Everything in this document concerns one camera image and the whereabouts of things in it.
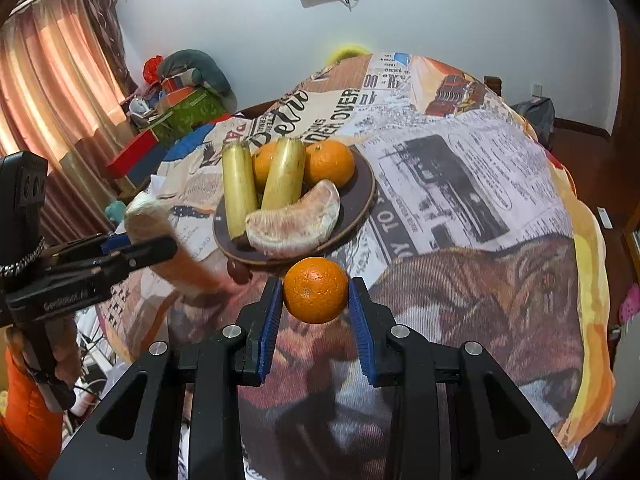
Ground dark grey round plate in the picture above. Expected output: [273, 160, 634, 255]
[212, 144, 376, 265]

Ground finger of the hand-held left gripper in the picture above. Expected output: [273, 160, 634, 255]
[47, 234, 132, 266]
[55, 237, 178, 286]

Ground pomelo piece with rind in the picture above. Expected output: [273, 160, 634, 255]
[124, 191, 226, 297]

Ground small orange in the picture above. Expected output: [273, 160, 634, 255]
[282, 256, 349, 325]

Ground peach striped curtain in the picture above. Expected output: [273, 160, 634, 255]
[0, 2, 138, 246]

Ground green fabric storage box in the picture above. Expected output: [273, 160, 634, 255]
[150, 87, 226, 143]

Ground orange cardboard box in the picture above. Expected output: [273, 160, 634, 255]
[160, 87, 196, 108]

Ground blue printed cloth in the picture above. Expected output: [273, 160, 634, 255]
[165, 125, 216, 161]

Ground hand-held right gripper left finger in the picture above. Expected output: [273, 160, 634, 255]
[47, 276, 285, 480]

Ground person's left hand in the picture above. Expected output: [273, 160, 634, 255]
[52, 317, 83, 394]

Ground yellow sugarcane piece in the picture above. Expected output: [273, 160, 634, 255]
[260, 137, 307, 211]
[221, 141, 260, 239]

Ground yellow foam arch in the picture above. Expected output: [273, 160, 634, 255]
[325, 45, 371, 63]

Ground pink slippers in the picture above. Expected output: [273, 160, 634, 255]
[617, 282, 640, 326]

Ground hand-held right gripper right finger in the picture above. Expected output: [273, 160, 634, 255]
[348, 276, 578, 480]

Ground large orange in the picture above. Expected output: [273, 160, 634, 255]
[303, 140, 356, 188]
[251, 141, 278, 193]

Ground red flat box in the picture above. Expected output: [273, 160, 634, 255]
[106, 127, 161, 178]

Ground peeled pomelo segment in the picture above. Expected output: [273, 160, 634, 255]
[245, 178, 342, 260]

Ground grey long pillow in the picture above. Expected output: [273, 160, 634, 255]
[157, 49, 236, 98]

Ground dark purple grape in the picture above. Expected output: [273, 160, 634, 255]
[226, 258, 250, 285]

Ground grey backpack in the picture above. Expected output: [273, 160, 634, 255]
[510, 97, 556, 151]

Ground brown patterned curtain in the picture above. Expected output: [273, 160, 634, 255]
[80, 0, 138, 96]

